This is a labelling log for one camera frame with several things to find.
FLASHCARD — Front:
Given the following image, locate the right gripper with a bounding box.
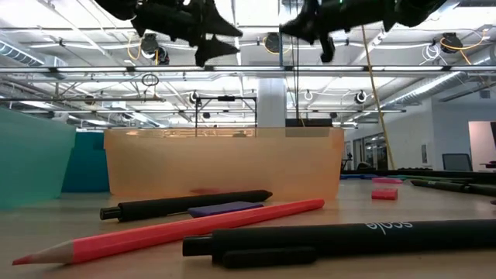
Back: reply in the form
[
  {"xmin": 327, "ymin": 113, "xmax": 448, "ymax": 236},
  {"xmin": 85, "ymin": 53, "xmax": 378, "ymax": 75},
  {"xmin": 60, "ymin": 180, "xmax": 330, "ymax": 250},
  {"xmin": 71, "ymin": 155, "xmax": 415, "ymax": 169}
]
[{"xmin": 278, "ymin": 0, "xmax": 388, "ymax": 64}]

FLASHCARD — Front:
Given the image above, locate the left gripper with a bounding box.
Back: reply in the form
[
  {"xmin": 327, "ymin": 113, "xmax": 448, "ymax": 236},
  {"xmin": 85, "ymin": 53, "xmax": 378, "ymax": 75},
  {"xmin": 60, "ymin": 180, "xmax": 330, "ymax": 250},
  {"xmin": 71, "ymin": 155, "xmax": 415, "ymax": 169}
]
[{"xmin": 131, "ymin": 0, "xmax": 244, "ymax": 67}]

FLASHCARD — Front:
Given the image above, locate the orange plastic bin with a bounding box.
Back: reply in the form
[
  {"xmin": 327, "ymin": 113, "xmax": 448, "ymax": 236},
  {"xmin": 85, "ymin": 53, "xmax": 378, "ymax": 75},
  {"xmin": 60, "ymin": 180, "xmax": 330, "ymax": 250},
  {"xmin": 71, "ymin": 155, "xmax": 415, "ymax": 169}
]
[{"xmin": 103, "ymin": 126, "xmax": 345, "ymax": 203}]

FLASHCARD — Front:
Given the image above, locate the green pencil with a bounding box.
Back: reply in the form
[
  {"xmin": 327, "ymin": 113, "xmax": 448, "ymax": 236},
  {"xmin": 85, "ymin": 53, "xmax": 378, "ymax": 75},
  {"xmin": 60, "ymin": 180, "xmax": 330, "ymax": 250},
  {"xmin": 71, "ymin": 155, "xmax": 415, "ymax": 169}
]
[{"xmin": 387, "ymin": 174, "xmax": 474, "ymax": 182}]

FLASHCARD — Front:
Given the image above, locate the blue plastic bin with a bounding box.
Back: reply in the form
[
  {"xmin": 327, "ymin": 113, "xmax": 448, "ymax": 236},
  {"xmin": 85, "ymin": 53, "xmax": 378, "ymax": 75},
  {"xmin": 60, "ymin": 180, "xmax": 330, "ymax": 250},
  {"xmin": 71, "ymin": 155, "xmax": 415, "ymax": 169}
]
[{"xmin": 61, "ymin": 130, "xmax": 112, "ymax": 194}]

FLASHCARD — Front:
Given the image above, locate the orange pencil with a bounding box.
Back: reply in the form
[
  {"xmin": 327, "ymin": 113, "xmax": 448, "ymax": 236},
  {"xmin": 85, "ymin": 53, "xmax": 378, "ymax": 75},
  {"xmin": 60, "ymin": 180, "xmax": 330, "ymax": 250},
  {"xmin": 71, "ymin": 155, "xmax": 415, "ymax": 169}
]
[{"xmin": 11, "ymin": 198, "xmax": 326, "ymax": 267}]

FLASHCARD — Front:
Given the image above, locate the white column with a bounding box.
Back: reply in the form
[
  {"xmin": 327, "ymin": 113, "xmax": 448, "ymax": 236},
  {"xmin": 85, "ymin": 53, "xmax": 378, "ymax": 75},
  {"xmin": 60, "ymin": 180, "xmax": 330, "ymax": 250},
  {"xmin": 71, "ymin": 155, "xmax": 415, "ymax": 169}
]
[{"xmin": 257, "ymin": 77, "xmax": 288, "ymax": 129}]

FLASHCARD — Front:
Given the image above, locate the black perforated computer case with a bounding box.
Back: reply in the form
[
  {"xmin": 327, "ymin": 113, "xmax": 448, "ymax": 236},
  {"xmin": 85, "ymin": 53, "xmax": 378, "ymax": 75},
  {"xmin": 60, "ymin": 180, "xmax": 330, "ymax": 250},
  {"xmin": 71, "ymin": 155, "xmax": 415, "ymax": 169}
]
[{"xmin": 285, "ymin": 118, "xmax": 333, "ymax": 129}]

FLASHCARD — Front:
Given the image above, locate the grey horizontal beam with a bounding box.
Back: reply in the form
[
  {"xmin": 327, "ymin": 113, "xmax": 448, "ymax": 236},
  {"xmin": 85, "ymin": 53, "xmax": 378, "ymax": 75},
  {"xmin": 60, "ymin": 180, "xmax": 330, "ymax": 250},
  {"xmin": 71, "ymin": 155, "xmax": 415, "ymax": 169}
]
[{"xmin": 0, "ymin": 64, "xmax": 496, "ymax": 75}]

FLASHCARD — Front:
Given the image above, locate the orange red eraser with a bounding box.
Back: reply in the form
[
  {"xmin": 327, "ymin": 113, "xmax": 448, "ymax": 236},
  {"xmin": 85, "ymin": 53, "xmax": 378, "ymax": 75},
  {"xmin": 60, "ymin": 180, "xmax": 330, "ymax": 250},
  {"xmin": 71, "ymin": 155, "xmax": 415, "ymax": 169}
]
[{"xmin": 370, "ymin": 188, "xmax": 399, "ymax": 202}]

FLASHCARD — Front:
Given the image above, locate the purple eraser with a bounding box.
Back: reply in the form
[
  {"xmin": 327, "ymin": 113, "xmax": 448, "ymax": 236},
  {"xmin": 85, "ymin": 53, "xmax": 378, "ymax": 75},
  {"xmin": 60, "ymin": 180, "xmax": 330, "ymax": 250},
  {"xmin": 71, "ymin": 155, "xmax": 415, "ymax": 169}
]
[{"xmin": 187, "ymin": 201, "xmax": 265, "ymax": 219}]

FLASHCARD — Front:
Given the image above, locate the grey office chair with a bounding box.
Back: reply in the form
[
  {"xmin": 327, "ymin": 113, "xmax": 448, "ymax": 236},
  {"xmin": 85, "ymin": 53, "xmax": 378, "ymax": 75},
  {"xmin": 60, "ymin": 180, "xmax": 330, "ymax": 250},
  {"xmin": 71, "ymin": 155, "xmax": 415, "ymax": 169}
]
[{"xmin": 442, "ymin": 153, "xmax": 474, "ymax": 172}]

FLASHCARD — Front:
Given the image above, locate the white board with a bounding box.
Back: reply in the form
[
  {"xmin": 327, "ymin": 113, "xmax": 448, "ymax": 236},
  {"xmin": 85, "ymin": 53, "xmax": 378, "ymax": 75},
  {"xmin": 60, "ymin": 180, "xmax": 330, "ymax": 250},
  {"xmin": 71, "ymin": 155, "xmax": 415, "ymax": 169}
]
[{"xmin": 467, "ymin": 120, "xmax": 496, "ymax": 172}]

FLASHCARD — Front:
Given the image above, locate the teal plastic bin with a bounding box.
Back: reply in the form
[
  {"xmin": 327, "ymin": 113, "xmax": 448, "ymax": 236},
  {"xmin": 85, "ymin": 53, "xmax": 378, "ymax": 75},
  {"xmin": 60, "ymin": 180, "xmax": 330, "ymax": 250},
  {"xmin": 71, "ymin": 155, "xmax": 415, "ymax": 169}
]
[{"xmin": 0, "ymin": 107, "xmax": 78, "ymax": 211}]

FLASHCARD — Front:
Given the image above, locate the black ceiling cable reel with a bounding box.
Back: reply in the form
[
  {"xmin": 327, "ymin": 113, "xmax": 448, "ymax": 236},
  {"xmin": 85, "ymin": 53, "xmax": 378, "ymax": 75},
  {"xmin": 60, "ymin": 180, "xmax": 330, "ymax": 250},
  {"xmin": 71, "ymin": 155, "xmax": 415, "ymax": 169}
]
[
  {"xmin": 262, "ymin": 31, "xmax": 287, "ymax": 56},
  {"xmin": 439, "ymin": 30, "xmax": 488, "ymax": 56},
  {"xmin": 139, "ymin": 33, "xmax": 171, "ymax": 66}
]

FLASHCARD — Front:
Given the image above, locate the black hanging cable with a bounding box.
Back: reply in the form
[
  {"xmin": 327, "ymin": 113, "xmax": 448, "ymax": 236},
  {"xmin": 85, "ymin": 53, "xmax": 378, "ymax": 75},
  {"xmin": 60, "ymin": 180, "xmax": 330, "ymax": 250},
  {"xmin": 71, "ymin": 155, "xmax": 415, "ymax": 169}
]
[{"xmin": 289, "ymin": 36, "xmax": 302, "ymax": 119}]

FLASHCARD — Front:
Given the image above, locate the black rig frame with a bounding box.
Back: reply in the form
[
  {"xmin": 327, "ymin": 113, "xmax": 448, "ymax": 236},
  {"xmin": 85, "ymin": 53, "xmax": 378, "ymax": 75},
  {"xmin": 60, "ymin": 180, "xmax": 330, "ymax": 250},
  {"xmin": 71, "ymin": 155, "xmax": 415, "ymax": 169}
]
[{"xmin": 194, "ymin": 95, "xmax": 258, "ymax": 129}]

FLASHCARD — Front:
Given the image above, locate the yellow hanging cable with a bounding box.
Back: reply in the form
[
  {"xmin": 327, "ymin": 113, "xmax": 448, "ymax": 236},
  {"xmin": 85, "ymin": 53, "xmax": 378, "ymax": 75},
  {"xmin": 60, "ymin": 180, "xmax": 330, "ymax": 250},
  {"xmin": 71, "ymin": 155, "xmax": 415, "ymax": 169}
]
[{"xmin": 360, "ymin": 25, "xmax": 396, "ymax": 171}]

